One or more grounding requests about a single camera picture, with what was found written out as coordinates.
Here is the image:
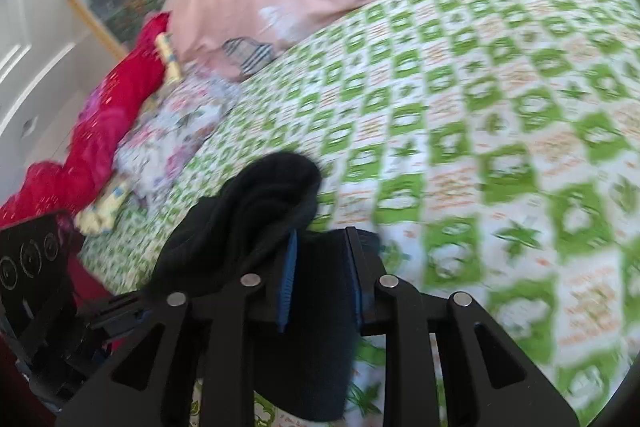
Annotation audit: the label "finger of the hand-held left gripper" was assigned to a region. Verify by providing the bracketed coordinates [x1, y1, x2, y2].
[82, 291, 168, 348]

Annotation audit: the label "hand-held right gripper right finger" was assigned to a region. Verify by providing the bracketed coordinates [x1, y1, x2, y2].
[345, 227, 581, 427]

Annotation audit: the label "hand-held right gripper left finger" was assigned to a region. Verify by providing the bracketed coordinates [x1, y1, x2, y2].
[55, 229, 301, 427]

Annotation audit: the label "black pants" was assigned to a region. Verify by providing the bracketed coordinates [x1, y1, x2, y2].
[150, 151, 383, 423]

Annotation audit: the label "yellow printed cloth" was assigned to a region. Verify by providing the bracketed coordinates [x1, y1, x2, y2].
[75, 32, 183, 235]

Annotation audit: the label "red sequined cloth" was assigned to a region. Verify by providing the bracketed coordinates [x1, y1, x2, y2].
[0, 12, 171, 308]

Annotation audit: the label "white panelled door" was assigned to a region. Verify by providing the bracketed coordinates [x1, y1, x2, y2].
[0, 0, 126, 208]

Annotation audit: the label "floral ruffled cloth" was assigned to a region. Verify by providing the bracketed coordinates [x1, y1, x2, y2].
[115, 67, 246, 202]

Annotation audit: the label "green checked printed bedsheet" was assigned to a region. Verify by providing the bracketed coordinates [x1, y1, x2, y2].
[80, 0, 640, 427]

